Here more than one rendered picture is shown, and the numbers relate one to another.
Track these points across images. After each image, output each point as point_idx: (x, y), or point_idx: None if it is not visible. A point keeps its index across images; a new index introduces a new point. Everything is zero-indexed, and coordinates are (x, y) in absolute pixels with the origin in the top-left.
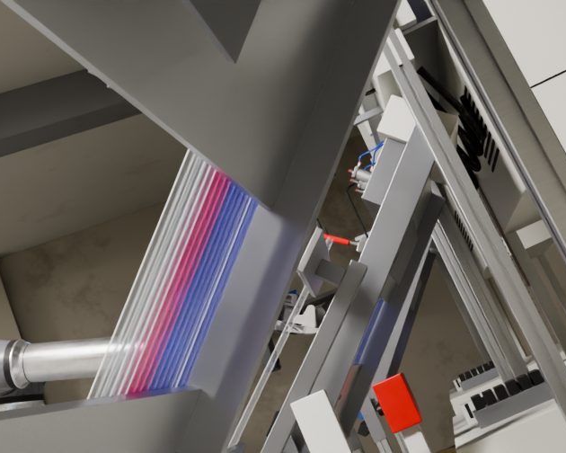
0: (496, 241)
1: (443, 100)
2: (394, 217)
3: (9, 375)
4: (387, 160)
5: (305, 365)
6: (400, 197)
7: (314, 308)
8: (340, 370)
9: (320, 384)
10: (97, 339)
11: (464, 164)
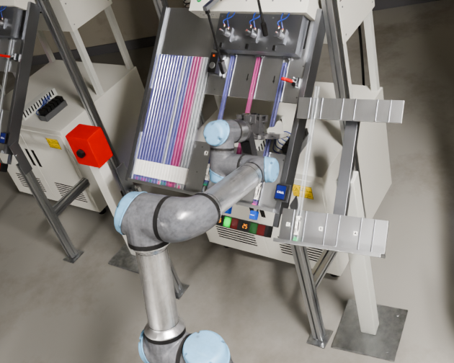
0: (346, 76)
1: None
2: (314, 66)
3: (218, 220)
4: (303, 29)
5: (352, 162)
6: (316, 54)
7: (282, 122)
8: (297, 155)
9: (292, 164)
10: (238, 176)
11: None
